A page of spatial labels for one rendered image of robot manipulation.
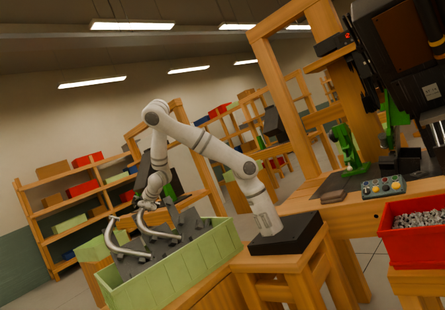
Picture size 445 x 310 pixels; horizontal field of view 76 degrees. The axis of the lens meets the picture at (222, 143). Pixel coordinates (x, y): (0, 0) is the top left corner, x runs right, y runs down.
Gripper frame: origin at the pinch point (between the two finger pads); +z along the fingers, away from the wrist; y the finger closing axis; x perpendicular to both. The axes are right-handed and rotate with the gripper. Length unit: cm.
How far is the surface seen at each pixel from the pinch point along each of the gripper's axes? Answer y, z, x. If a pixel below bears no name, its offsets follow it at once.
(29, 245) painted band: 128, 574, -132
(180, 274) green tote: -21.5, -15.6, 32.3
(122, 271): -0.7, 8.6, 29.5
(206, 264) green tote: -32.4, -16.6, 26.0
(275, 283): -51, -43, 36
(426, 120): -71, -108, -7
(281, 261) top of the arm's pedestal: -45, -55, 32
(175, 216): -18.9, 3.4, -2.2
